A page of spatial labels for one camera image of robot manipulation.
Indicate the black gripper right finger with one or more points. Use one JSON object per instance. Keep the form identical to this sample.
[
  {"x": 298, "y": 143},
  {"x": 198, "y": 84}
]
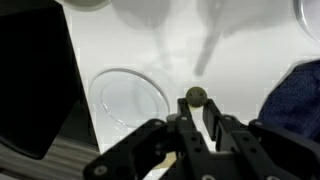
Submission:
[{"x": 240, "y": 143}]

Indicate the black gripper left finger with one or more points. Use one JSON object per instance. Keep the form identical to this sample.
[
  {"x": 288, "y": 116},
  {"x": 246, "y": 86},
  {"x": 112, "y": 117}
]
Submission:
[{"x": 186, "y": 133}]

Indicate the small olive green ball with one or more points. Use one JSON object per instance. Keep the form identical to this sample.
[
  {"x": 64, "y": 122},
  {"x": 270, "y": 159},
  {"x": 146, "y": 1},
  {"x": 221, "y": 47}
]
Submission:
[{"x": 196, "y": 96}]

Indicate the white paper cup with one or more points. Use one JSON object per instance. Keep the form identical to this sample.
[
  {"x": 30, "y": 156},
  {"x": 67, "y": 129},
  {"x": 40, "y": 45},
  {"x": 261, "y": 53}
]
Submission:
[{"x": 86, "y": 4}]

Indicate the small clear glass plate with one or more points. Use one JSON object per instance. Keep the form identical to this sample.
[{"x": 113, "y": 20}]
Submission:
[{"x": 130, "y": 100}]

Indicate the blue knitted cloth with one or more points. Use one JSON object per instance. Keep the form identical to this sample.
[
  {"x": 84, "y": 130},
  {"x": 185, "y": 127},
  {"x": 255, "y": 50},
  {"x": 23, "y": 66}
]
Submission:
[{"x": 296, "y": 100}]

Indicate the large clear glass plate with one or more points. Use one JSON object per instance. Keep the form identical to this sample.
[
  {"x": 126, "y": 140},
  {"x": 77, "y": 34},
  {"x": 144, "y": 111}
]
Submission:
[{"x": 310, "y": 16}]

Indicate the black chair with rounded back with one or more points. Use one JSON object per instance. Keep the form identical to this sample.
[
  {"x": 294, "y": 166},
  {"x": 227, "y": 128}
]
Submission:
[{"x": 33, "y": 66}]

